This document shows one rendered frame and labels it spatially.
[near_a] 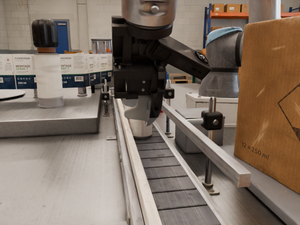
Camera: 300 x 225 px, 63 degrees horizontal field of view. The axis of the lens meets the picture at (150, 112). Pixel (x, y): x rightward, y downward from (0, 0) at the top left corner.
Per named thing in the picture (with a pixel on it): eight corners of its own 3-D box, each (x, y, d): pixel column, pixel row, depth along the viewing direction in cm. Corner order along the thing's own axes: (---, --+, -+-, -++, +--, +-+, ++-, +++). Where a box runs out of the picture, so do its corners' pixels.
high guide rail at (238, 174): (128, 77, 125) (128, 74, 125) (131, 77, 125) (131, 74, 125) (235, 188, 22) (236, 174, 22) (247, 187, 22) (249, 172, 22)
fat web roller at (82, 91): (77, 94, 114) (74, 52, 110) (88, 94, 115) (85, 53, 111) (76, 96, 110) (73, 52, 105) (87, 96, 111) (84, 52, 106)
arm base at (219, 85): (192, 93, 95) (193, 67, 94) (227, 94, 98) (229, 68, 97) (209, 97, 81) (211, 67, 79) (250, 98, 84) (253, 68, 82)
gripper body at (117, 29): (112, 75, 45) (110, 8, 37) (159, 75, 46) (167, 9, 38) (114, 103, 39) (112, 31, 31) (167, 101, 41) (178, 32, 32)
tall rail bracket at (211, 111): (174, 185, 45) (177, 96, 42) (211, 181, 47) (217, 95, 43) (179, 194, 42) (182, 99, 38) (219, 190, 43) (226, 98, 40)
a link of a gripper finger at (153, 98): (145, 106, 46) (149, 66, 40) (155, 105, 46) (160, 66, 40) (149, 123, 43) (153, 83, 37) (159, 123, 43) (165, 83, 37)
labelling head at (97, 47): (93, 85, 147) (91, 40, 141) (115, 84, 149) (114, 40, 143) (92, 88, 133) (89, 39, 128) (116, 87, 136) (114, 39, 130)
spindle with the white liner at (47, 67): (41, 103, 94) (33, 20, 87) (66, 102, 95) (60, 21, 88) (35, 108, 85) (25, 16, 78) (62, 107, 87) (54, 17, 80)
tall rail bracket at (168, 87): (147, 134, 74) (147, 78, 70) (171, 132, 75) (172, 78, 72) (149, 137, 71) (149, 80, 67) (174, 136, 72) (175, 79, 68)
